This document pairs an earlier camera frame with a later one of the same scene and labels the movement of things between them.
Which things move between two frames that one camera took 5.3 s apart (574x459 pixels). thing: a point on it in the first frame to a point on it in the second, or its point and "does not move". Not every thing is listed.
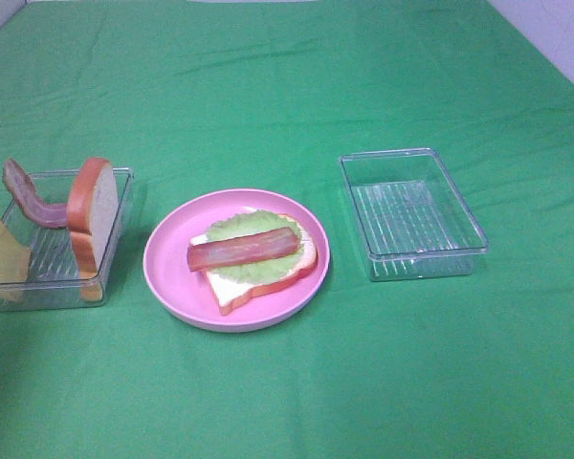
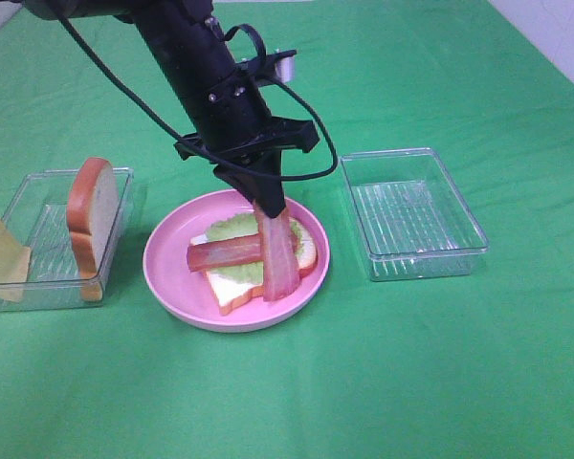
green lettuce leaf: x=250 y=223 does not move
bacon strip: x=28 y=199 to x=280 y=270
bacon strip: x=242 y=249 does not move
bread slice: x=230 y=294 does not move
